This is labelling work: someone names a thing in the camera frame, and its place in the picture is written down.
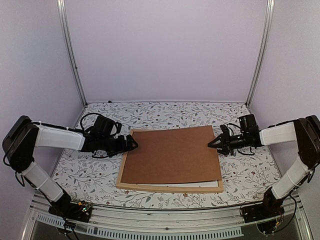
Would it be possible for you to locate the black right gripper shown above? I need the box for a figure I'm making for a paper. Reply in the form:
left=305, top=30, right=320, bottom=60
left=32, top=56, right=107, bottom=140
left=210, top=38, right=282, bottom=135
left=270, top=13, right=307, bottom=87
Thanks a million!
left=208, top=130, right=249, bottom=156

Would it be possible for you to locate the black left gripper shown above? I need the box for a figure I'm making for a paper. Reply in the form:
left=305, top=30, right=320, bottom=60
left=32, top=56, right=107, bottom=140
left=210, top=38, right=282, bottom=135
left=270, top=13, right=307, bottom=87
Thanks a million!
left=99, top=134, right=139, bottom=158

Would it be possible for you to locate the brown backing board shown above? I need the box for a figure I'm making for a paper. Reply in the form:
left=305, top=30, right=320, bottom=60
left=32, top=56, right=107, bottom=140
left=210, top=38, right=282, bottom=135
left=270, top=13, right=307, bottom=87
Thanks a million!
left=121, top=125, right=223, bottom=185

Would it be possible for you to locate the red forest landscape photo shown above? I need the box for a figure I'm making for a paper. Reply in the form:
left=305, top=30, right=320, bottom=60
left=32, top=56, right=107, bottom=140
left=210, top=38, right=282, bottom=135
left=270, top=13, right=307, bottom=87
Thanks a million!
left=138, top=180, right=219, bottom=188

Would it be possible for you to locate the light wooden picture frame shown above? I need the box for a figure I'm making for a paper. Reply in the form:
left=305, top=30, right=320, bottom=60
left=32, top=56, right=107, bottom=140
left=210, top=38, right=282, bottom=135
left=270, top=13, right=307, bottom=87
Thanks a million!
left=115, top=128, right=225, bottom=194

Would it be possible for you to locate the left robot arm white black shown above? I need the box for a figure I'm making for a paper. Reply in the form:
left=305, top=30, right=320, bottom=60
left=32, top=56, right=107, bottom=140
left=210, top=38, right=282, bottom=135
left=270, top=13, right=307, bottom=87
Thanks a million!
left=2, top=114, right=139, bottom=217

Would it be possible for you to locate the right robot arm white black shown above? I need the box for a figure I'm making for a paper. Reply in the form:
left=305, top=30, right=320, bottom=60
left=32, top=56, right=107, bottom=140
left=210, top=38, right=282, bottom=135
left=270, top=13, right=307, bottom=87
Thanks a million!
left=207, top=114, right=320, bottom=218

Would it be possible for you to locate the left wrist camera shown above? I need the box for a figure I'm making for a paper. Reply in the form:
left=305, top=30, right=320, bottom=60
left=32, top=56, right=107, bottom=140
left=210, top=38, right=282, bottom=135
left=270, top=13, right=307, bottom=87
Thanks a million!
left=93, top=115, right=122, bottom=138

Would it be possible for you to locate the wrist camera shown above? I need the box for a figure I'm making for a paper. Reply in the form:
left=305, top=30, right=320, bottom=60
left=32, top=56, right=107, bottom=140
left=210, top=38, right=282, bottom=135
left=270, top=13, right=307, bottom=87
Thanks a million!
left=93, top=115, right=122, bottom=138
left=219, top=114, right=260, bottom=138

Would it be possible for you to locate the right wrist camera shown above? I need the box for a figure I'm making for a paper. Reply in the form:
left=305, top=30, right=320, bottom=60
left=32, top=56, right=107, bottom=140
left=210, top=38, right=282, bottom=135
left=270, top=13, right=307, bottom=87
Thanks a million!
left=219, top=114, right=260, bottom=138

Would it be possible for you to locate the aluminium front rail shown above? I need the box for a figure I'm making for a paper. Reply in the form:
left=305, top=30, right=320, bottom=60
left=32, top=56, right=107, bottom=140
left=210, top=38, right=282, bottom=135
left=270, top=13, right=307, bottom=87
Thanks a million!
left=21, top=194, right=315, bottom=240

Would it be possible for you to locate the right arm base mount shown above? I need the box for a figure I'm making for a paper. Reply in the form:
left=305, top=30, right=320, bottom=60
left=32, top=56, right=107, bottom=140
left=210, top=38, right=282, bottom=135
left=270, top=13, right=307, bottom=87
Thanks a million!
left=239, top=195, right=285, bottom=235

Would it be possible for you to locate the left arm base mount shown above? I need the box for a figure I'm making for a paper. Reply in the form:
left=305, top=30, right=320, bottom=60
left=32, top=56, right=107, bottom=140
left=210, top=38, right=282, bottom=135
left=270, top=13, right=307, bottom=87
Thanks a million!
left=48, top=192, right=93, bottom=223

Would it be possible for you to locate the right aluminium corner post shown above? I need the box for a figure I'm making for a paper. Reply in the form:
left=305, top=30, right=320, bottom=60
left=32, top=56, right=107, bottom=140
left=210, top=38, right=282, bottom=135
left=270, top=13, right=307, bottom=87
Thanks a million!
left=245, top=0, right=275, bottom=108

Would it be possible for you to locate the aluminium corner post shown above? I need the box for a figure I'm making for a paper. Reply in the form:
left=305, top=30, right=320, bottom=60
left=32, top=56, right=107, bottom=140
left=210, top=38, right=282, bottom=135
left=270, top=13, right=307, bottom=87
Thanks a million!
left=56, top=0, right=88, bottom=107
left=245, top=0, right=275, bottom=108

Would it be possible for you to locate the left aluminium corner post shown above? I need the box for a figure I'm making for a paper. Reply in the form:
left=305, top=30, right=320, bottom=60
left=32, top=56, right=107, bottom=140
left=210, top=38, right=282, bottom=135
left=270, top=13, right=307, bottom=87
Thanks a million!
left=56, top=0, right=88, bottom=107

